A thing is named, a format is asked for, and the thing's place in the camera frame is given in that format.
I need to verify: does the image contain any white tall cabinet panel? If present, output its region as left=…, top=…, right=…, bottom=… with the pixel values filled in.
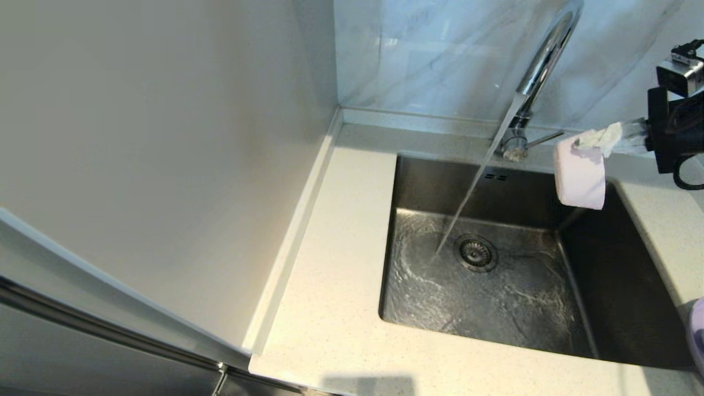
left=0, top=0, right=339, bottom=368

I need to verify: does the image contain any stainless steel sink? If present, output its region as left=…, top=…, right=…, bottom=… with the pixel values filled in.
left=378, top=154, right=696, bottom=370

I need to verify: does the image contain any running water stream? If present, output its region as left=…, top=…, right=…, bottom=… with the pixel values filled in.
left=432, top=95, right=526, bottom=262

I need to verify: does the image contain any chrome gooseneck faucet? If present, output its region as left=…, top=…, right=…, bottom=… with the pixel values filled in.
left=494, top=0, right=585, bottom=163

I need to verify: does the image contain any pink bowl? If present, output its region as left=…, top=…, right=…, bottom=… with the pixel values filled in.
left=553, top=135, right=607, bottom=211

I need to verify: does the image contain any chrome bar handle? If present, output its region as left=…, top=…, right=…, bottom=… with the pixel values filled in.
left=0, top=268, right=229, bottom=375

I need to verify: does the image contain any lilac plate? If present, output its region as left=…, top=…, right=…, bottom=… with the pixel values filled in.
left=686, top=299, right=704, bottom=377

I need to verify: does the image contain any grey appliance front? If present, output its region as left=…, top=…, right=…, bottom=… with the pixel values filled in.
left=0, top=267, right=309, bottom=396

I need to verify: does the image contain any round metal drain strainer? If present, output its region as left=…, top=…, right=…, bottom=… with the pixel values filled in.
left=454, top=234, right=499, bottom=273

